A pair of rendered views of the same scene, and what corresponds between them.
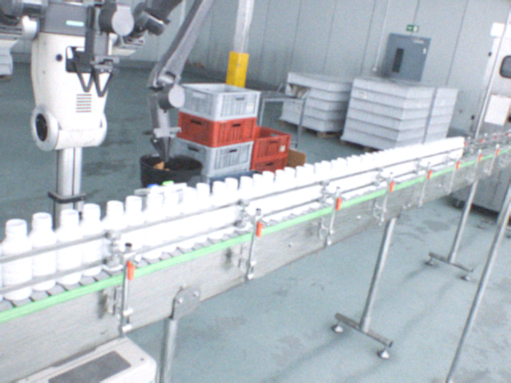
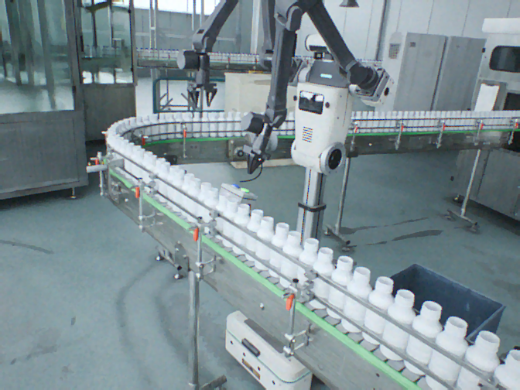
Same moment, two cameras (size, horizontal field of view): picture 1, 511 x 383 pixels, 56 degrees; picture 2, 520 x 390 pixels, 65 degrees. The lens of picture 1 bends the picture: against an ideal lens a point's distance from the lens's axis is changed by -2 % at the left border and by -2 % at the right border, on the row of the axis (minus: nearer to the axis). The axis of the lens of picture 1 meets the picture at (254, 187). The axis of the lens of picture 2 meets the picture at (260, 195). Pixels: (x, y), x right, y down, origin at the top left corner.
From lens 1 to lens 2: 2.11 m
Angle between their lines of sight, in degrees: 93
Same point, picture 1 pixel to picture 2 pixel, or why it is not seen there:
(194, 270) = (184, 237)
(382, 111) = not seen: outside the picture
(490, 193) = not seen: outside the picture
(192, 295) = (183, 255)
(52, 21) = (313, 74)
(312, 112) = not seen: outside the picture
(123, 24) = (181, 62)
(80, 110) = (306, 139)
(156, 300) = (168, 236)
